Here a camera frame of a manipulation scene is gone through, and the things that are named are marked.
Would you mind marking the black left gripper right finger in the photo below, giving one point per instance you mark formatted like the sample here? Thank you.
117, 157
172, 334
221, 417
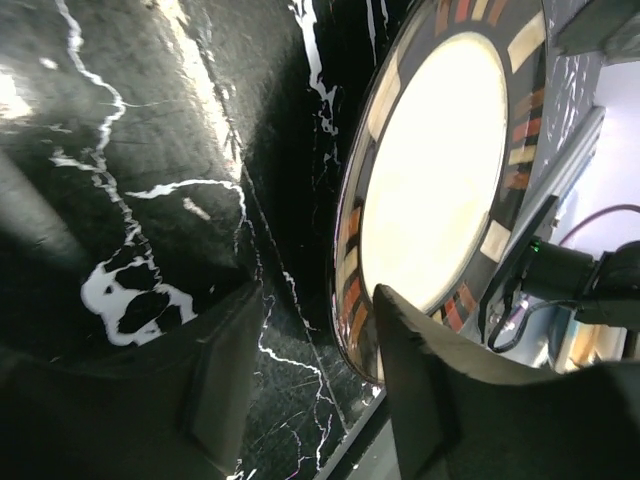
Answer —
459, 411

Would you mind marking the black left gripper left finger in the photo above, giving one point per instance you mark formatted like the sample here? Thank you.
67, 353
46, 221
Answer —
174, 408

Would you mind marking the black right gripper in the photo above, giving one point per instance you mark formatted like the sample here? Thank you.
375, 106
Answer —
496, 305

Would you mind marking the brown cream checkered plate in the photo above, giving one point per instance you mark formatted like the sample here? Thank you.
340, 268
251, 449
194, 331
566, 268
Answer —
438, 168

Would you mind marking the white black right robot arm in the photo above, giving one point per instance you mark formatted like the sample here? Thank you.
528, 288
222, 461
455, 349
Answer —
599, 292

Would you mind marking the aluminium rail frame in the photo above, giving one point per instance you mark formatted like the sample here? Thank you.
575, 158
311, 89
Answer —
558, 176

